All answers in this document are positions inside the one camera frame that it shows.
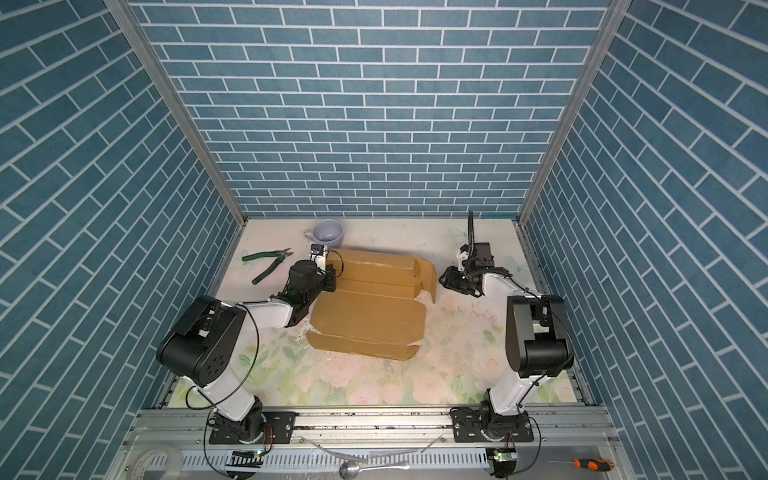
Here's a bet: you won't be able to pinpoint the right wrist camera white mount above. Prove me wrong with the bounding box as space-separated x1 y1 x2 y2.
456 244 470 272

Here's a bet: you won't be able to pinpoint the metal spoon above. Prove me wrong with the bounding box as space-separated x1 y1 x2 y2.
338 460 411 480

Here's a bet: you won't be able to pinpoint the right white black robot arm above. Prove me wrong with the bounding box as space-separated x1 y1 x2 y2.
439 242 575 416

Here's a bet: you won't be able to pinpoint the clear tape roll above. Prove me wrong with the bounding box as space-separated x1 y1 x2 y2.
127 446 183 480

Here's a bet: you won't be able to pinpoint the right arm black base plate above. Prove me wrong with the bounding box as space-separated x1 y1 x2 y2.
449 407 534 444

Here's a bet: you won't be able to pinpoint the aluminium corner post left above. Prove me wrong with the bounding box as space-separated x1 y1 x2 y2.
104 0 247 228

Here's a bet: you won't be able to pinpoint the aluminium corner post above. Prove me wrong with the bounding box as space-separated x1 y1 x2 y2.
104 0 247 228
517 0 634 226

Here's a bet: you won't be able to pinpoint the aluminium front rail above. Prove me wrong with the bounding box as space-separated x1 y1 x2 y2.
122 406 619 448

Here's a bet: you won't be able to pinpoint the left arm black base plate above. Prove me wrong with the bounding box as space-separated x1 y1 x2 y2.
207 410 297 446

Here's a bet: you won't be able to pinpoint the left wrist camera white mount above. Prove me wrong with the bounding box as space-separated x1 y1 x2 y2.
309 243 328 271

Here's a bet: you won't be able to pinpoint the lavender ceramic cup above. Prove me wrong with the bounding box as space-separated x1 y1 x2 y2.
303 219 345 249

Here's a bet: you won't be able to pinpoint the brown cardboard box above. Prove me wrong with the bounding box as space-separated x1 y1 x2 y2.
306 249 437 361

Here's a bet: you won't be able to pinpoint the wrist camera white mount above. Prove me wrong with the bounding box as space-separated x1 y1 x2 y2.
456 244 470 272
309 243 328 271

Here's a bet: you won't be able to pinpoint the aluminium corner post right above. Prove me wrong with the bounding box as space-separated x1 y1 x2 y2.
517 0 634 226

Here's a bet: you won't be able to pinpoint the orange handled screwdriver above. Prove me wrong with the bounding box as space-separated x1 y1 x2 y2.
548 458 614 472

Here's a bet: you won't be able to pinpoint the green handled pliers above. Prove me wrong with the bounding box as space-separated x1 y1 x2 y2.
241 247 294 286

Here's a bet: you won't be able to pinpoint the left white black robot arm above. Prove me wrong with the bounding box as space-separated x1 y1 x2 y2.
156 260 337 422

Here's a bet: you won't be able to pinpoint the clear plastic strip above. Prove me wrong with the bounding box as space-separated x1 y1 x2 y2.
299 435 445 463

